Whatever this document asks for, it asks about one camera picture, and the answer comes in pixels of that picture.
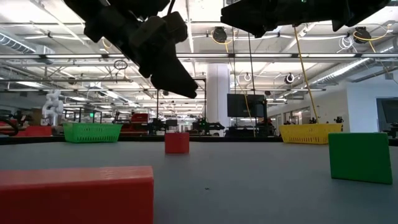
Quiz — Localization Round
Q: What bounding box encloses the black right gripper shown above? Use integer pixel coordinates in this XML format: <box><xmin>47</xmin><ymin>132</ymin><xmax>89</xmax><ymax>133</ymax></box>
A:
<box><xmin>220</xmin><ymin>0</ymin><xmax>353</xmax><ymax>39</ymax></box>

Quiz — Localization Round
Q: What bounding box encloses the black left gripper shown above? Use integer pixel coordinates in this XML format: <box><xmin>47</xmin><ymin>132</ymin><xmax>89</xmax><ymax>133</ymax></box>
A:
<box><xmin>102</xmin><ymin>0</ymin><xmax>199</xmax><ymax>100</ymax></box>

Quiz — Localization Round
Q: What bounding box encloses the red cube block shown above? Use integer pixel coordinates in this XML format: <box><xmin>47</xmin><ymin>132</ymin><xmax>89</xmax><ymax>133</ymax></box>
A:
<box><xmin>164</xmin><ymin>132</ymin><xmax>190</xmax><ymax>155</ymax></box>

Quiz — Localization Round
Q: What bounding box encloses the white building column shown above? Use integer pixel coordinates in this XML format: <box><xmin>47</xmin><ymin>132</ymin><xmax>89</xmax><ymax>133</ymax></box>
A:
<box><xmin>206</xmin><ymin>63</ymin><xmax>231</xmax><ymax>138</ymax></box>

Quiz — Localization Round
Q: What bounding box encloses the red toolbox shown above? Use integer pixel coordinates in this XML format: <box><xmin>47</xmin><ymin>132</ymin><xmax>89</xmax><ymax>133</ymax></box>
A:
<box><xmin>130</xmin><ymin>113</ymin><xmax>149</xmax><ymax>124</ymax></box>

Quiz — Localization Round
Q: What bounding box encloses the black monitor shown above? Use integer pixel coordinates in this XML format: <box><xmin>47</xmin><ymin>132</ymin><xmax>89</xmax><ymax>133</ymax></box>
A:
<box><xmin>226</xmin><ymin>93</ymin><xmax>267</xmax><ymax>118</ymax></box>

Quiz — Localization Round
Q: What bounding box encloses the green plastic basket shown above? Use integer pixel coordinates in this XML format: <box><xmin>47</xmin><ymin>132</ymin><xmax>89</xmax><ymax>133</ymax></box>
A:
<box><xmin>62</xmin><ymin>122</ymin><xmax>123</xmax><ymax>144</ymax></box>

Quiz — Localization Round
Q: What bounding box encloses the white robot figure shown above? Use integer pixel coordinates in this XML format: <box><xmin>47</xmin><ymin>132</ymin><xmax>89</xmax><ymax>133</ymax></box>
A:
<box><xmin>42</xmin><ymin>90</ymin><xmax>65</xmax><ymax>127</ymax></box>

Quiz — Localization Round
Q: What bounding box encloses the yellow plastic basket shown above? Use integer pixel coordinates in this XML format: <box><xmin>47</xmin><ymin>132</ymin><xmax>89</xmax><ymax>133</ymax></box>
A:
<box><xmin>279</xmin><ymin>123</ymin><xmax>343</xmax><ymax>145</ymax></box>

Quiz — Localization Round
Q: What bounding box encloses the red bin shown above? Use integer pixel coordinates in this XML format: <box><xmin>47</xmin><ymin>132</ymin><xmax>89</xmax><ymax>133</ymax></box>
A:
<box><xmin>0</xmin><ymin>119</ymin><xmax>53</xmax><ymax>138</ymax></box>

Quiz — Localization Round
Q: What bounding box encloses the red rectangular block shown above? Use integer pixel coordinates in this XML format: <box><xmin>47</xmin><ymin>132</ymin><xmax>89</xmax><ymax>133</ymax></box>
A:
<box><xmin>0</xmin><ymin>166</ymin><xmax>155</xmax><ymax>224</ymax></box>

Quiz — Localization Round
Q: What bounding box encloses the dark glass door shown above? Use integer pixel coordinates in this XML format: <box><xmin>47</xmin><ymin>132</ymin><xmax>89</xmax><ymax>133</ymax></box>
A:
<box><xmin>376</xmin><ymin>98</ymin><xmax>398</xmax><ymax>133</ymax></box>

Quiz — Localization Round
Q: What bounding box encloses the green cube block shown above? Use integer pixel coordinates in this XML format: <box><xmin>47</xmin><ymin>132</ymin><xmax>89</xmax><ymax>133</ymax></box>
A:
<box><xmin>328</xmin><ymin>132</ymin><xmax>394</xmax><ymax>185</ymax></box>

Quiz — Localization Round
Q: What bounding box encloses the black workstation frame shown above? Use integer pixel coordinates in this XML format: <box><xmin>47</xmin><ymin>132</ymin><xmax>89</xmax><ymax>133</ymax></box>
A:
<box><xmin>155</xmin><ymin>77</ymin><xmax>208</xmax><ymax>131</ymax></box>

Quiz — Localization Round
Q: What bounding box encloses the black aluminium table frame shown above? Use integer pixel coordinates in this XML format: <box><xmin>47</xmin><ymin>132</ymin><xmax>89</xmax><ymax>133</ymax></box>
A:
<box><xmin>0</xmin><ymin>135</ymin><xmax>398</xmax><ymax>147</ymax></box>

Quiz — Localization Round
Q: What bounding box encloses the yellow hanging cable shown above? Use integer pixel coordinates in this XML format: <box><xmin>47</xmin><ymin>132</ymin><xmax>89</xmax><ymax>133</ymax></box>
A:
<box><xmin>292</xmin><ymin>26</ymin><xmax>320</xmax><ymax>124</ymax></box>

